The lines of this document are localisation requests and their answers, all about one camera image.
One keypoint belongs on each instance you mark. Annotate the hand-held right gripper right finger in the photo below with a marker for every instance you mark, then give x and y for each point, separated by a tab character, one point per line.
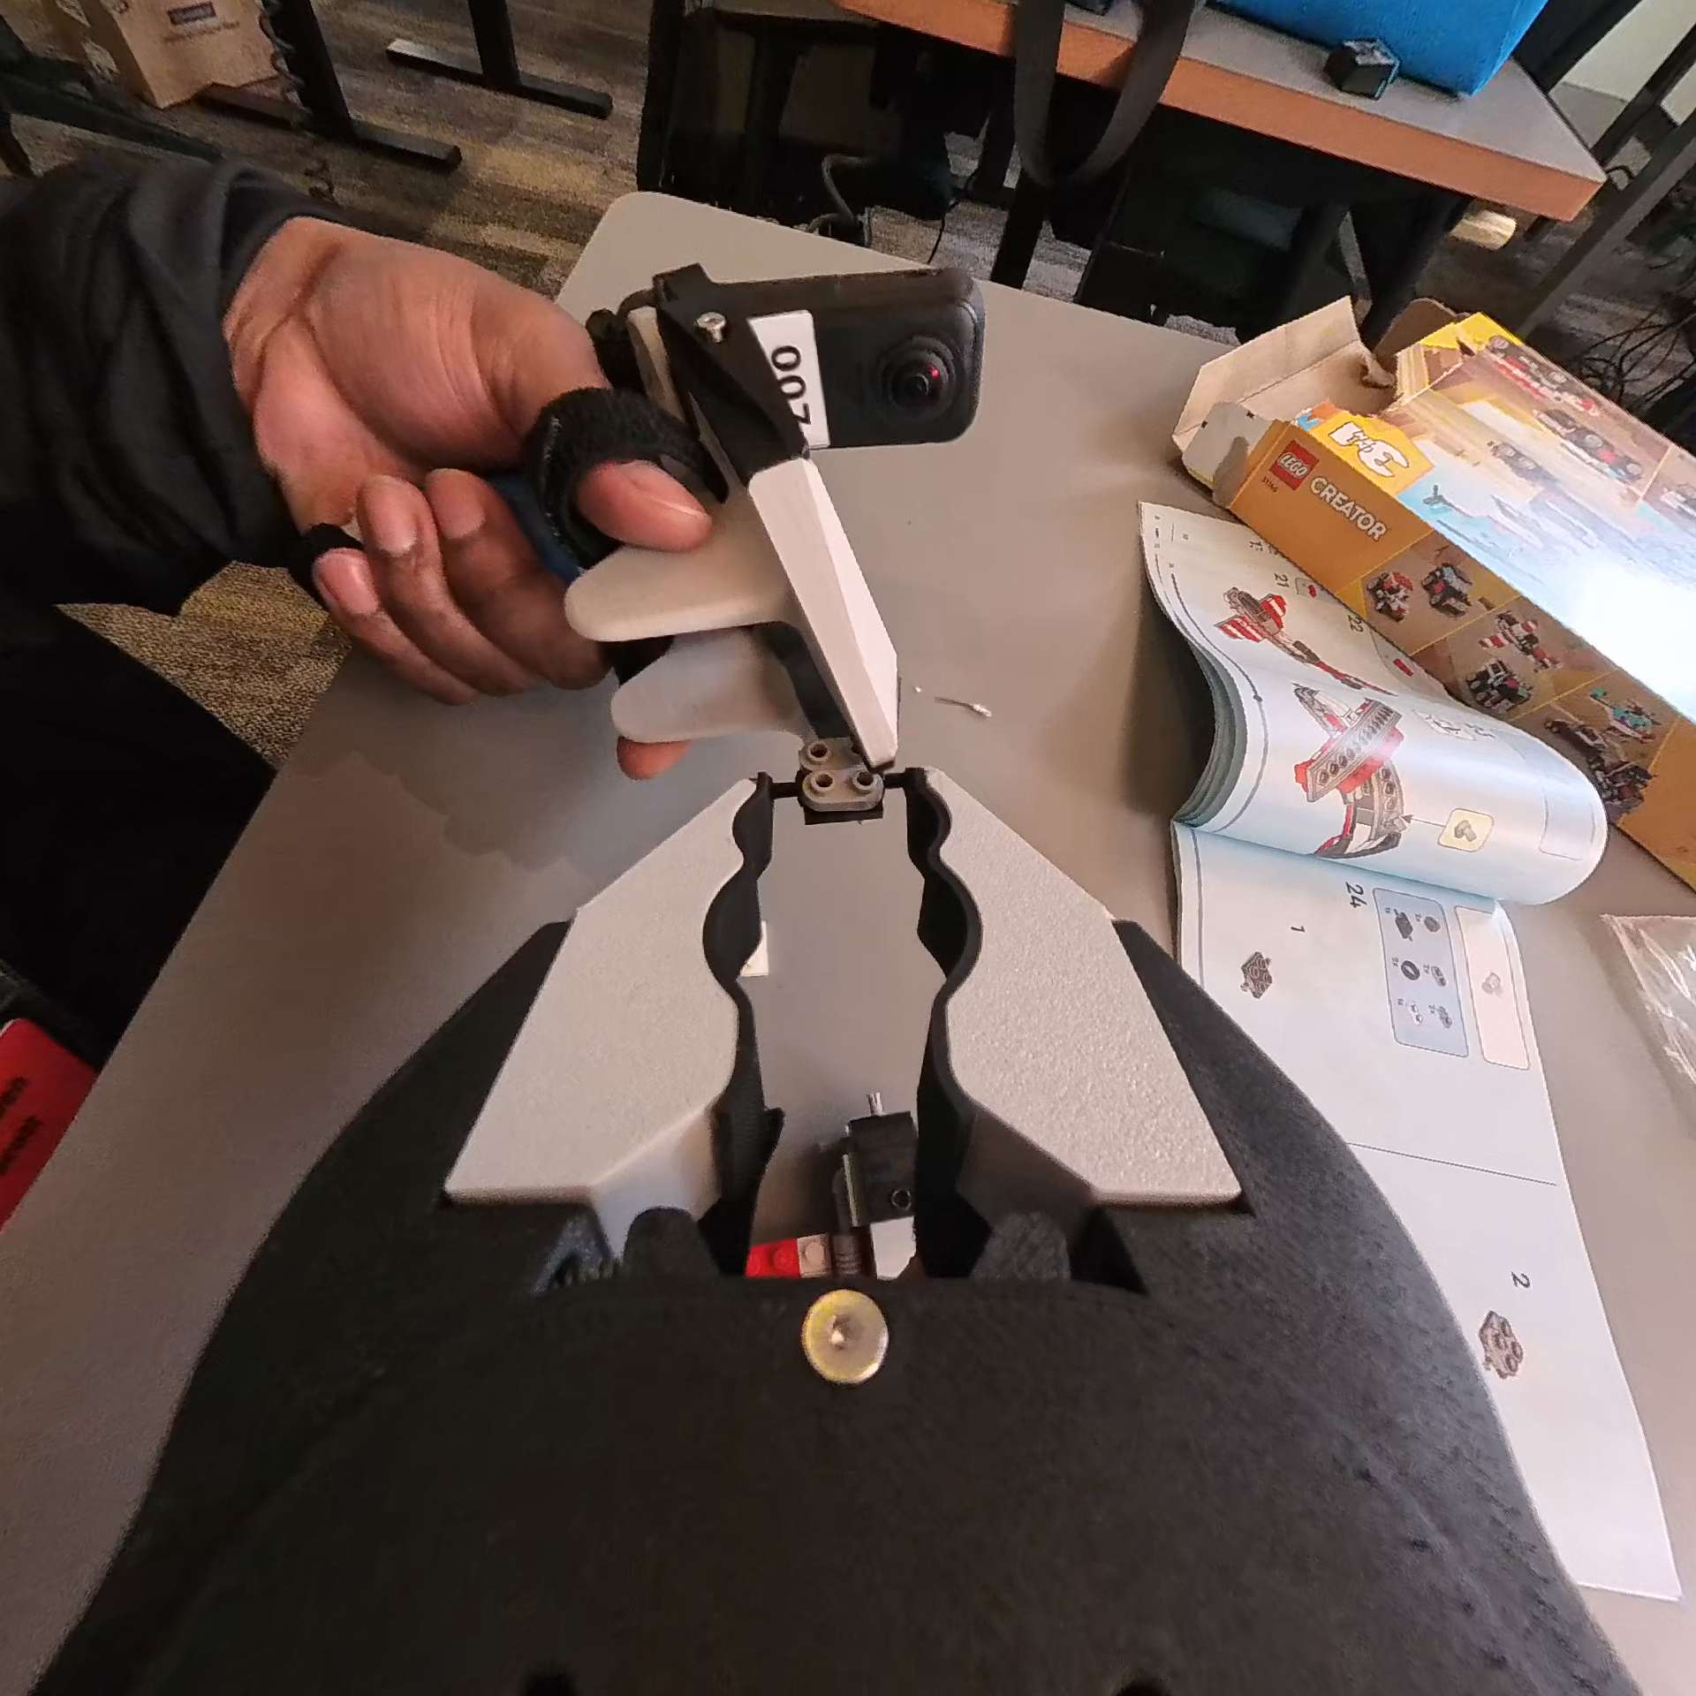
1088	1074

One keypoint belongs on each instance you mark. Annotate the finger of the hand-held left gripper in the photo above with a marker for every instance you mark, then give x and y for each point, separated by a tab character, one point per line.
837	596

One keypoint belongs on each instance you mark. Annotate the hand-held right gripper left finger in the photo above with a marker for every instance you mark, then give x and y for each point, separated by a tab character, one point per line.
597	1074

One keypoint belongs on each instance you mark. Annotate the small grey black brick piece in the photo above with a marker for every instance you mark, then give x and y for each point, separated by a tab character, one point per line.
839	785

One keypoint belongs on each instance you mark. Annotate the person's left forearm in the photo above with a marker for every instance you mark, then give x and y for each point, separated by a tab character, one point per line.
108	398

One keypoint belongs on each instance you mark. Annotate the person's left hand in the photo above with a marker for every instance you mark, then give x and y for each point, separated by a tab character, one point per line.
398	384

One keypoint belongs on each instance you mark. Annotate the red white brick assembly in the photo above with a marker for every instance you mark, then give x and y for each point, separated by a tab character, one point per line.
868	1180

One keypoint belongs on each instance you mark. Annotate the brick instruction booklet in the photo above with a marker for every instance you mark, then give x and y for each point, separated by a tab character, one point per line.
1393	1060

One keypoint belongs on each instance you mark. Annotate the wood-edged grey table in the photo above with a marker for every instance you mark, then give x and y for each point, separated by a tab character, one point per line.
1326	127

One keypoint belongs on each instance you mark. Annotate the black table legs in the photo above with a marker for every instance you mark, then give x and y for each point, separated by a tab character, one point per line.
398	93

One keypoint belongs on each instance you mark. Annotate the person's dark clothing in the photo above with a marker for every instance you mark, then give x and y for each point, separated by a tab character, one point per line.
119	822

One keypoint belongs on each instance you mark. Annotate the red object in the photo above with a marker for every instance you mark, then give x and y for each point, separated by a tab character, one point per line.
35	1113

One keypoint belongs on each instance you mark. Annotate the small black box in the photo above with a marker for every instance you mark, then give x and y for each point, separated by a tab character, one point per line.
1365	68

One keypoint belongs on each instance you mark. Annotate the clear plastic bag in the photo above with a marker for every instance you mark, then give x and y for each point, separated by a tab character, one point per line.
1658	981

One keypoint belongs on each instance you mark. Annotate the blue foam block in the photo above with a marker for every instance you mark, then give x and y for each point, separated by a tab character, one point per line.
1393	34

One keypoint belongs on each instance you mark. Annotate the cardboard brick set box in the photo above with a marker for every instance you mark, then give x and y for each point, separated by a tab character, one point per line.
1524	531

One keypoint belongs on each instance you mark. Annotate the brown cardboard box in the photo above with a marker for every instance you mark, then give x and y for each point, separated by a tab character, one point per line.
172	46

